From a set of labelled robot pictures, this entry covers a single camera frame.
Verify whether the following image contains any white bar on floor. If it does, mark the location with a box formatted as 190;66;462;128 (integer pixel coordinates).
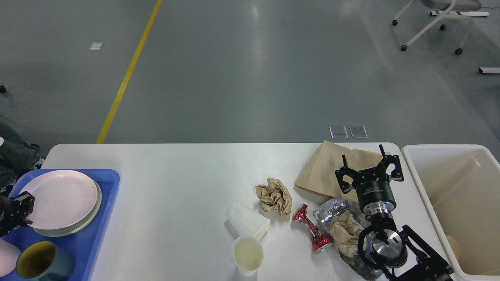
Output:
478;67;500;75

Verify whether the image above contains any crumpled brown paper ball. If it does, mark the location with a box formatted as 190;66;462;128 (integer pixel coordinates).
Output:
255;178;292;217

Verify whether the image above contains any white office chair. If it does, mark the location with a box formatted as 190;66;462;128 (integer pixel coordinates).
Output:
400;0;483;55

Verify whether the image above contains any crushed red can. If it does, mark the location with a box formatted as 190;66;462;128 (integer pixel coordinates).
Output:
292;203;333;254

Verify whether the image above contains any cream plastic bin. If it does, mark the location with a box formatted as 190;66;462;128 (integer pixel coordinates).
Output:
402;144;500;281

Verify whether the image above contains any clear floor plate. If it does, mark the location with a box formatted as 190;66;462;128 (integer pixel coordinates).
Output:
349;126;369;139
330;126;349;139

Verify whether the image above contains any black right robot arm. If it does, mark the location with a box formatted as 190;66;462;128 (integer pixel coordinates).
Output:
335;145;454;281

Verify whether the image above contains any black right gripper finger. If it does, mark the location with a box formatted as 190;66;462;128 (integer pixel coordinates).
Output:
371;144;405;182
335;155;366;194

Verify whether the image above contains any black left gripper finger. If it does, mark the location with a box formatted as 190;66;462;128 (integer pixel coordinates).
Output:
14;191;35;215
11;217;33;229

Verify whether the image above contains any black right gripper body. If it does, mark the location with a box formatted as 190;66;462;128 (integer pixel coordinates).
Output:
356;179;396;215

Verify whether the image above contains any pink mug dark inside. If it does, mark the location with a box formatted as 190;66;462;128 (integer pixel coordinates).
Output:
0;239;21;277

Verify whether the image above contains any white paper cup upright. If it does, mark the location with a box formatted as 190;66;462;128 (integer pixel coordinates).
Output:
231;235;264;276

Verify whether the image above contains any pink plate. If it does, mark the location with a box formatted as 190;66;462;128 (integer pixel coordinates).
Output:
20;170;102;231

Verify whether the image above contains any flat brown paper bag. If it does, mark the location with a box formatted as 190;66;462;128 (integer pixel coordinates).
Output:
294;140;382;202

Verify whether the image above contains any white paper cup lying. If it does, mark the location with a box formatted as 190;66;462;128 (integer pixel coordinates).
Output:
225;201;270;240

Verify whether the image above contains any silver foil bag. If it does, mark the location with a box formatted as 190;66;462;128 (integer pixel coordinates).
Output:
314;198;382;281

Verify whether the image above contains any clear floor plate right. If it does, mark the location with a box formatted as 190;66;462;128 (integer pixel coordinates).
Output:
349;126;369;139

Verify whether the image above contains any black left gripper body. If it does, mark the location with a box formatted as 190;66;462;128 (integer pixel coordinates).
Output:
0;195;18;237

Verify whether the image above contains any light green plate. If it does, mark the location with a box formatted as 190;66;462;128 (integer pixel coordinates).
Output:
34;180;102;238

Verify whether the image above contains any crumpled tissue in bag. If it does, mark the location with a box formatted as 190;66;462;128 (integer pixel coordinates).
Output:
330;210;366;258

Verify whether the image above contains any clear floor plate left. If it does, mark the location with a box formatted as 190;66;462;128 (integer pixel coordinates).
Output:
330;126;349;139

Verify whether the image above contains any person in jeans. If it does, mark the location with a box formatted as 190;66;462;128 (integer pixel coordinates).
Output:
0;118;45;196

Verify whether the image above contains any teal mug yellow inside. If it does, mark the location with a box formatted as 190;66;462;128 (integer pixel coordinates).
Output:
16;241;75;281

